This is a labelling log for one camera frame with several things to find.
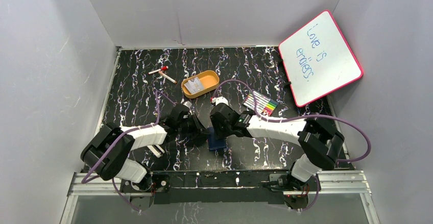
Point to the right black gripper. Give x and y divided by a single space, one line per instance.
219 133

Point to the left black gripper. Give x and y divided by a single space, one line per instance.
199 129

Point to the blue leather card holder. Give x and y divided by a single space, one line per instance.
215 144

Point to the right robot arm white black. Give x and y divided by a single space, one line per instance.
321 142

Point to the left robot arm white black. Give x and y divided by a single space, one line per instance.
107 153

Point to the orange oval tray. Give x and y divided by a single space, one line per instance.
209 79

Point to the pack of coloured markers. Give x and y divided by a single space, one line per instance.
264 105

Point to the white eraser block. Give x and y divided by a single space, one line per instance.
157 150

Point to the white marker pen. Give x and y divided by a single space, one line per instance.
167 77

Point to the red capped marker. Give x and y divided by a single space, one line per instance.
158 70

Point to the pink framed whiteboard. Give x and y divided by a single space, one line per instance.
318 60

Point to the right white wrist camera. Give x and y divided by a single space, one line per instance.
219 100

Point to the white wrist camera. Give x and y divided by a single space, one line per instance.
219 100
187 104

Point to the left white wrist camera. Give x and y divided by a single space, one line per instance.
187 104

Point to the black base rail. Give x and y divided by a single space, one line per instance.
243 186

